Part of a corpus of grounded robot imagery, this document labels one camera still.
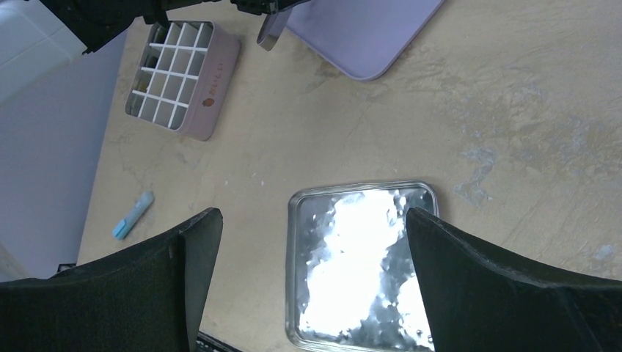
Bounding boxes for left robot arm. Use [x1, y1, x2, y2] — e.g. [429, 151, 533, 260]
[1, 1, 303, 105]

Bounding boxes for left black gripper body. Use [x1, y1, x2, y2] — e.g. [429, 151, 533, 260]
[230, 0, 309, 15]

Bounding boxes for purple plastic tray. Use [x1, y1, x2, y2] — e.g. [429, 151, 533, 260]
[287, 0, 444, 81]

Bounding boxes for silver metal box lid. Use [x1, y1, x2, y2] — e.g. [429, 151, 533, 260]
[285, 180, 439, 351]

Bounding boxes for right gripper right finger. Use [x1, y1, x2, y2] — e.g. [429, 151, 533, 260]
[406, 208, 621, 351]

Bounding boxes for black metal tongs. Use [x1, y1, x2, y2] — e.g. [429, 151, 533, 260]
[257, 10, 291, 51]

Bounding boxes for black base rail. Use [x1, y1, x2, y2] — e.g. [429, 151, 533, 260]
[194, 331, 241, 352]

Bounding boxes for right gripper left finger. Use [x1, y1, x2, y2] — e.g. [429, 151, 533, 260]
[1, 208, 223, 351]

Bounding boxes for blue small marker cap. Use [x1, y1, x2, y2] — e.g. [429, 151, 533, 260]
[112, 191, 154, 241]

